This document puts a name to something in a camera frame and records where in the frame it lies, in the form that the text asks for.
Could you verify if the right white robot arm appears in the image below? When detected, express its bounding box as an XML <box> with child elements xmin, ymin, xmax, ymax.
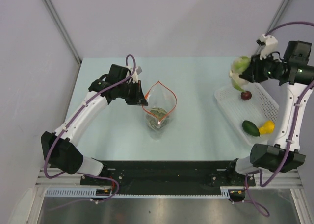
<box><xmin>226</xmin><ymin>41</ymin><xmax>314</xmax><ymax>185</ymax></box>

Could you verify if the dark red plum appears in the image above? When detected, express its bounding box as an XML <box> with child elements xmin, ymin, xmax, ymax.
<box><xmin>240</xmin><ymin>91</ymin><xmax>252</xmax><ymax>101</ymax></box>

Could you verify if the white cable duct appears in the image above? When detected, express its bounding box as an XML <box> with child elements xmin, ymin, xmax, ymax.
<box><xmin>45</xmin><ymin>186</ymin><xmax>246</xmax><ymax>199</ymax></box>

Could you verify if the white cauliflower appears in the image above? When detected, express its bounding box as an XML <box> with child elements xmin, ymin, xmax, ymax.
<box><xmin>229</xmin><ymin>56</ymin><xmax>251</xmax><ymax>92</ymax></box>

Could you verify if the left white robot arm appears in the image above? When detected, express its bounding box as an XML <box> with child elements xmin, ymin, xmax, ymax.
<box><xmin>41</xmin><ymin>64</ymin><xmax>148</xmax><ymax>185</ymax></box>

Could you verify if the green melon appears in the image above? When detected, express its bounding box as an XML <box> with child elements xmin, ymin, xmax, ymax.
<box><xmin>145</xmin><ymin>107</ymin><xmax>170</xmax><ymax>131</ymax></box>

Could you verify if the yellow pepper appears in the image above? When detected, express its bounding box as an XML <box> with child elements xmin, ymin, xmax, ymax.
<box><xmin>259</xmin><ymin>121</ymin><xmax>275</xmax><ymax>135</ymax></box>

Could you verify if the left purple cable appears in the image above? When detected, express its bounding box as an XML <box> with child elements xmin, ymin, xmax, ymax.
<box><xmin>43</xmin><ymin>54</ymin><xmax>137</xmax><ymax>211</ymax></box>

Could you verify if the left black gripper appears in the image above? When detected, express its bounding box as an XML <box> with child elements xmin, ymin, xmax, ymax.
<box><xmin>118</xmin><ymin>80</ymin><xmax>148</xmax><ymax>106</ymax></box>

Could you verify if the white plastic basket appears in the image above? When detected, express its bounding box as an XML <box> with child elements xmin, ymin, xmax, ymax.
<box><xmin>214</xmin><ymin>83</ymin><xmax>279</xmax><ymax>146</ymax></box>

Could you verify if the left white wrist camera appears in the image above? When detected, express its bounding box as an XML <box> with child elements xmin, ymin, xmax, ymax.
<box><xmin>127</xmin><ymin>66</ymin><xmax>142</xmax><ymax>83</ymax></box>

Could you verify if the green avocado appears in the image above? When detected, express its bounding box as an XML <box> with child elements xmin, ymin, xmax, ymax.
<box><xmin>242</xmin><ymin>120</ymin><xmax>260</xmax><ymax>137</ymax></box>

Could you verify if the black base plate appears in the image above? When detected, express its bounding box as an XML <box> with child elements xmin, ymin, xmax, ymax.
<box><xmin>80</xmin><ymin>161</ymin><xmax>255</xmax><ymax>196</ymax></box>

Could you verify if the clear zip top bag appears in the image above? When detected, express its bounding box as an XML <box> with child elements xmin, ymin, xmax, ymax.
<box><xmin>142</xmin><ymin>81</ymin><xmax>178</xmax><ymax>141</ymax></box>

